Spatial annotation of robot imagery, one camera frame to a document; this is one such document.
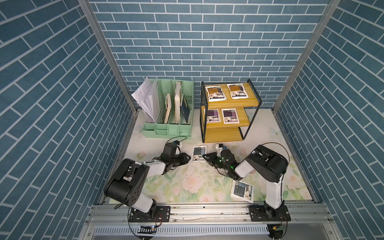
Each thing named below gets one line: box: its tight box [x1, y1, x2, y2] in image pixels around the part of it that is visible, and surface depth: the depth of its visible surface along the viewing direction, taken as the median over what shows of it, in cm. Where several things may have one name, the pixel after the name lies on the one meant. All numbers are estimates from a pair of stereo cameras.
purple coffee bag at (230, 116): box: [221, 108, 240, 125], surface depth 95 cm
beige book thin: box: [164, 93, 172, 124], surface depth 101 cm
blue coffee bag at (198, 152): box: [192, 145, 207, 162], surface depth 96 cm
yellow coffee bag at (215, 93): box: [205, 85, 227, 102], surface depth 81 cm
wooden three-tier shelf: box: [199, 79, 263, 144], surface depth 86 cm
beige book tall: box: [174, 82, 181, 124], surface depth 98 cm
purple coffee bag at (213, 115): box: [204, 108, 221, 123], surface depth 94 cm
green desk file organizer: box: [142, 79, 195, 140], surface depth 104 cm
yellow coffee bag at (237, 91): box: [226, 83, 249, 100], surface depth 82 cm
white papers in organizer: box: [131, 77, 160, 124], surface depth 96 cm
